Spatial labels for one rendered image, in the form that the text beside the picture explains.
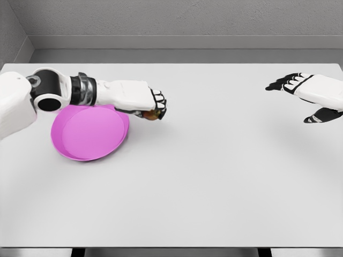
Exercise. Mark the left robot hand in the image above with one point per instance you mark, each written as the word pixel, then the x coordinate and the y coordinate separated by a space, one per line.
pixel 136 97

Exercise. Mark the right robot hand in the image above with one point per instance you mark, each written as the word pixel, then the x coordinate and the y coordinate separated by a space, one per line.
pixel 319 92

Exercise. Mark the red-green apple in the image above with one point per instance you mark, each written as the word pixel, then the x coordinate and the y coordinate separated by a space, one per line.
pixel 151 114

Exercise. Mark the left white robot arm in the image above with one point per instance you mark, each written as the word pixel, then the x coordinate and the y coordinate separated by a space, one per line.
pixel 53 88

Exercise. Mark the pink plate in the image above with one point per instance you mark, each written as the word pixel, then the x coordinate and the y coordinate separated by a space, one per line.
pixel 88 134

